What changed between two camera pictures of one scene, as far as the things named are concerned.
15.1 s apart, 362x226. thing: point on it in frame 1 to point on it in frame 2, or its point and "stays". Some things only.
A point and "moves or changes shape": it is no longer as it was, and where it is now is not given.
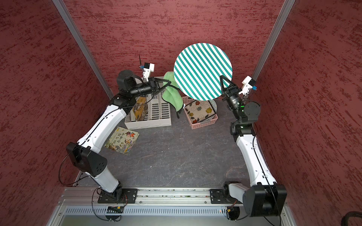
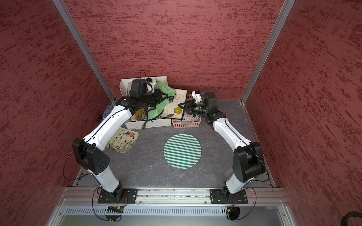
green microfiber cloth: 172,95 to 168,92
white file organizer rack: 151,110 stays
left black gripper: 156,85 to 159,93
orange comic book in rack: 140,109 stays
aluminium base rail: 144,197 stays
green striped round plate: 198,69 to 182,151
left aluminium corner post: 76,35 stays
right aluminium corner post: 280,22 stays
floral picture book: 123,140 stays
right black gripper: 232,89 to 187,109
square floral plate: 198,110 moves or changes shape
